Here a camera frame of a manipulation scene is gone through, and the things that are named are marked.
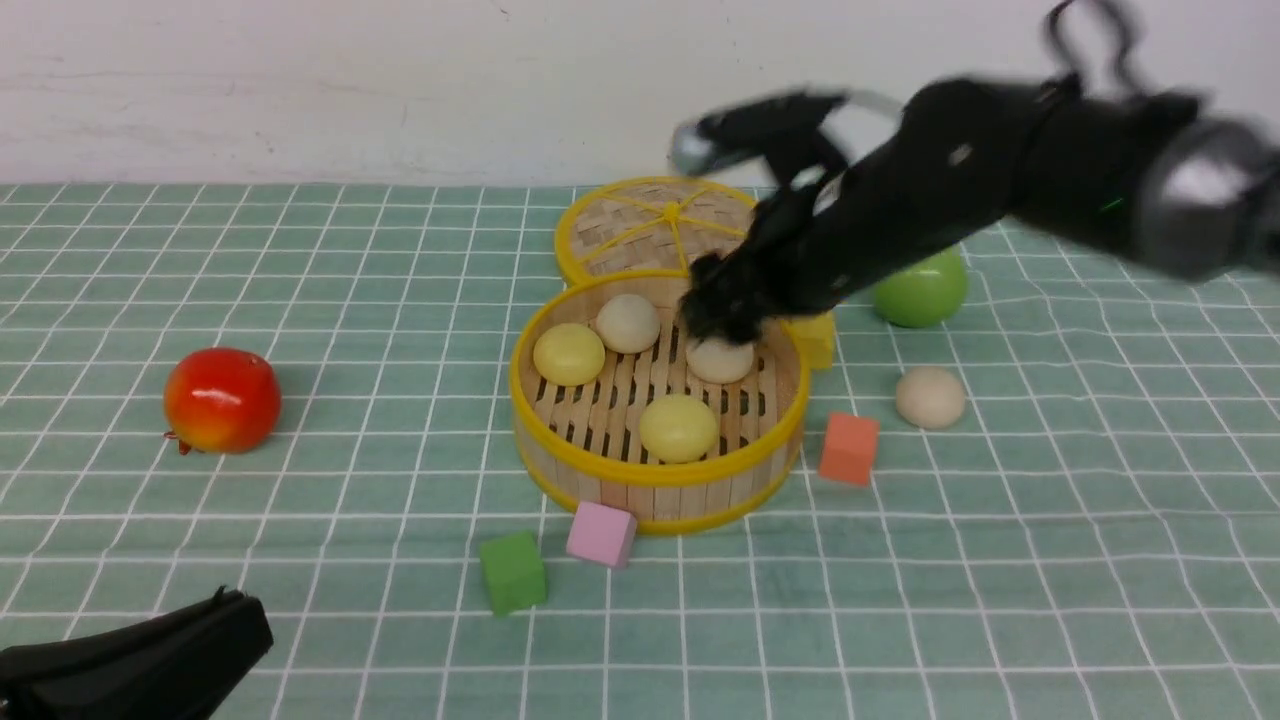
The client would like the orange cube block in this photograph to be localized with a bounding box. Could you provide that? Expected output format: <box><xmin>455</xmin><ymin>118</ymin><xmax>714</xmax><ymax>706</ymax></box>
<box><xmin>817</xmin><ymin>413</ymin><xmax>881</xmax><ymax>487</ymax></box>

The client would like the green apple toy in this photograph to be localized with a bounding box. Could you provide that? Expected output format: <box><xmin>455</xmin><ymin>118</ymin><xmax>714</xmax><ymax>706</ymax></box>
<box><xmin>872</xmin><ymin>249</ymin><xmax>970</xmax><ymax>328</ymax></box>

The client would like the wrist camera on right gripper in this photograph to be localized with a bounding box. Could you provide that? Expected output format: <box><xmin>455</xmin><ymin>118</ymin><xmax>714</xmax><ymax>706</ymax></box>
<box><xmin>667</xmin><ymin>88</ymin><xmax>902</xmax><ymax>186</ymax></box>

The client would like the pink cube block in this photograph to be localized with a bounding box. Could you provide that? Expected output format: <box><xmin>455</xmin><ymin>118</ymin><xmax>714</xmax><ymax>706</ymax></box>
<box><xmin>566</xmin><ymin>501</ymin><xmax>637</xmax><ymax>569</ymax></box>

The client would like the white bun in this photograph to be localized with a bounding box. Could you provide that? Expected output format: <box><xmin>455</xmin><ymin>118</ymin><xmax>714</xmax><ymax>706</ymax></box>
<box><xmin>895</xmin><ymin>366</ymin><xmax>968</xmax><ymax>430</ymax></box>
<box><xmin>685</xmin><ymin>337</ymin><xmax>756</xmax><ymax>384</ymax></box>
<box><xmin>595</xmin><ymin>293</ymin><xmax>663</xmax><ymax>354</ymax></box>

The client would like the yellow cube block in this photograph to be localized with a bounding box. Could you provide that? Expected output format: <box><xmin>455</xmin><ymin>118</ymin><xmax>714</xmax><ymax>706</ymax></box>
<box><xmin>788</xmin><ymin>313</ymin><xmax>837</xmax><ymax>372</ymax></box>

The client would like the woven bamboo steamer lid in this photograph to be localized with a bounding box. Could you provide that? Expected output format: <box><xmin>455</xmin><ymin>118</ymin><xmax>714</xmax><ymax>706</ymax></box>
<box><xmin>554</xmin><ymin>177</ymin><xmax>756</xmax><ymax>286</ymax></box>

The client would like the yellow bun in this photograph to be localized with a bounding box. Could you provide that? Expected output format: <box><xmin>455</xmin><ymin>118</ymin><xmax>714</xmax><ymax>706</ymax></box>
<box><xmin>637</xmin><ymin>395</ymin><xmax>721</xmax><ymax>464</ymax></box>
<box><xmin>532</xmin><ymin>323</ymin><xmax>605</xmax><ymax>387</ymax></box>

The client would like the green cube block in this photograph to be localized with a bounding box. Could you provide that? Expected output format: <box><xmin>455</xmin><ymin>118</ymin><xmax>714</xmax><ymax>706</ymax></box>
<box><xmin>479</xmin><ymin>530</ymin><xmax>548</xmax><ymax>616</ymax></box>

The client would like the bamboo steamer tray yellow rim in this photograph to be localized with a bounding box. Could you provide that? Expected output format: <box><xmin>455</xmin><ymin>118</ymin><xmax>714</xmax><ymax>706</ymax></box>
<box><xmin>508</xmin><ymin>270</ymin><xmax>812</xmax><ymax>536</ymax></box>

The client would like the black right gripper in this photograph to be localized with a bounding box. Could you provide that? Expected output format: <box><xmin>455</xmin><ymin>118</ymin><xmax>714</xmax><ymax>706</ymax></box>
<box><xmin>678</xmin><ymin>78</ymin><xmax>1041</xmax><ymax>345</ymax></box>

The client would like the green checkered tablecloth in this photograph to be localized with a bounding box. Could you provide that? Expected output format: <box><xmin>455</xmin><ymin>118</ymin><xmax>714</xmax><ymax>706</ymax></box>
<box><xmin>1</xmin><ymin>184</ymin><xmax>1279</xmax><ymax>719</ymax></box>

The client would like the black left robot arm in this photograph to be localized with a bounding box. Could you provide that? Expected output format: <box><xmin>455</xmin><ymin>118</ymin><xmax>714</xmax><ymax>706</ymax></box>
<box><xmin>1</xmin><ymin>587</ymin><xmax>275</xmax><ymax>719</ymax></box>

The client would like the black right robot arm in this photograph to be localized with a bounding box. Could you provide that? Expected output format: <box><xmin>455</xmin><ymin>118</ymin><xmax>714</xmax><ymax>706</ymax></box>
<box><xmin>671</xmin><ymin>76</ymin><xmax>1277</xmax><ymax>345</ymax></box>

